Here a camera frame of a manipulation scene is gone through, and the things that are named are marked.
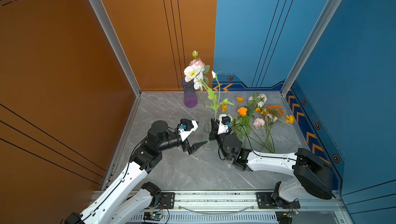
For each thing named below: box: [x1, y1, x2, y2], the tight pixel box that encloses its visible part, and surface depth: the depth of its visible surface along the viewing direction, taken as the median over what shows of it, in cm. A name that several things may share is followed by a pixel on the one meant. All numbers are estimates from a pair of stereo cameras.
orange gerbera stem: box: [267, 104, 285, 154], surface depth 102 cm
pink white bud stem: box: [247, 92, 268, 109], surface depth 111 cm
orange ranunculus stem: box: [232, 107, 267, 154], surface depth 101 cm
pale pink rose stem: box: [252, 117, 276, 154], surface depth 100 cm
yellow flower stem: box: [284, 114, 295, 124], surface depth 105 cm
